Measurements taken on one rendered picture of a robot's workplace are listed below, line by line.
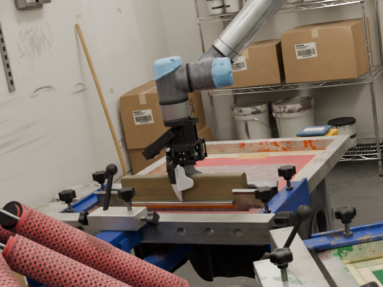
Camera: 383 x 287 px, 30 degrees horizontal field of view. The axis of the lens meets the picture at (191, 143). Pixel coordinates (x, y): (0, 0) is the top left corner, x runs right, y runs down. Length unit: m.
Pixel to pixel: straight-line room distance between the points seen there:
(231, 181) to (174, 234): 0.26
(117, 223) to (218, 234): 0.22
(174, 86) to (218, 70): 0.11
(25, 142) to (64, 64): 0.65
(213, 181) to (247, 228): 0.32
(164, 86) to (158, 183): 0.27
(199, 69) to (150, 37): 4.01
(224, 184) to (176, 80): 0.29
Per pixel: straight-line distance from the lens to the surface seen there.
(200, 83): 1.76
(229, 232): 1.52
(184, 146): 1.78
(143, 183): 1.90
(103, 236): 1.57
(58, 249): 1.17
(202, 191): 1.82
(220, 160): 2.34
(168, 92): 1.76
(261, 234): 1.50
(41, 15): 4.67
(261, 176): 2.09
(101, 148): 5.06
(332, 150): 2.14
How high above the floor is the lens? 1.55
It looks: 13 degrees down
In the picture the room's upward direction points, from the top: 10 degrees counter-clockwise
